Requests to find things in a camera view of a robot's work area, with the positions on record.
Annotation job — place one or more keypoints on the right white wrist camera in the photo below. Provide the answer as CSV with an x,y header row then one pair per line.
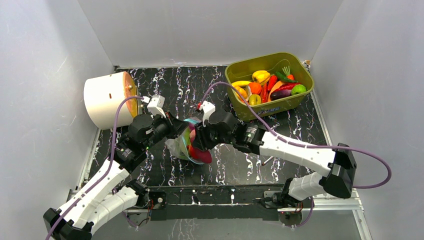
x,y
207,109

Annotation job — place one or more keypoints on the red white marker pen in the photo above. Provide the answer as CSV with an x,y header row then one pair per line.
x,y
267,161

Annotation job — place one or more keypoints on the clear zip top bag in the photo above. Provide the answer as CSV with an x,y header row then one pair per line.
x,y
173,146

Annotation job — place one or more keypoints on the lime green toy fruit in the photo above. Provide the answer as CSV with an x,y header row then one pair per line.
x,y
298,89

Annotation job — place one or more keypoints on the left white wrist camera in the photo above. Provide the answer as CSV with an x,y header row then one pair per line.
x,y
155,106

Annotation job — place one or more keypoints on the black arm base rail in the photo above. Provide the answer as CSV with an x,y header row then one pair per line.
x,y
246,201

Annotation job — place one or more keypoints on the red toy chili pepper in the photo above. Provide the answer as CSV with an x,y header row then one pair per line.
x,y
288,86

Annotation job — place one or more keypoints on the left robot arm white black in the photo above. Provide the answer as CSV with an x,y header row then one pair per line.
x,y
91,207

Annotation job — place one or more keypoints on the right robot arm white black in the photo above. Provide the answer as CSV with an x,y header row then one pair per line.
x,y
333,170

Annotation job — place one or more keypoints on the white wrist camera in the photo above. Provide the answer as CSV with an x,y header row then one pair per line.
x,y
207,109
155,106

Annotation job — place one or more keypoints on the orange toy tangerine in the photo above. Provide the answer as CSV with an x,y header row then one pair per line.
x,y
254,88

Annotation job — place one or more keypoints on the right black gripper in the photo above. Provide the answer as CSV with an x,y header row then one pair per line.
x,y
200,137

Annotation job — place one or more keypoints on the white cylindrical appliance orange lid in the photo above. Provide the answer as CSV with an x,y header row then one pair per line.
x,y
102,96

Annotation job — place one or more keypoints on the yellow toy banana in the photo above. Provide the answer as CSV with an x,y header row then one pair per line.
x,y
240,83

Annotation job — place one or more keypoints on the red toy apple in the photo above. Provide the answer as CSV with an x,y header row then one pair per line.
x,y
191,151

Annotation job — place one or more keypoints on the dark purple toy eggplant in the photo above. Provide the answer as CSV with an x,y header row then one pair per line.
x,y
280,94

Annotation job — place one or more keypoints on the yellow toy bell pepper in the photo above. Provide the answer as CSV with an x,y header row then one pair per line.
x,y
261,77

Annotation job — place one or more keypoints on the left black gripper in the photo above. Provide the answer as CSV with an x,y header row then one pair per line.
x,y
175,126

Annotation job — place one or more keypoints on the orange toy carrot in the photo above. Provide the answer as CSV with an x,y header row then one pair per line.
x,y
287,71

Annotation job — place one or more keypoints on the green toy leaf vegetable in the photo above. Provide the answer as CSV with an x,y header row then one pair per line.
x,y
184,142

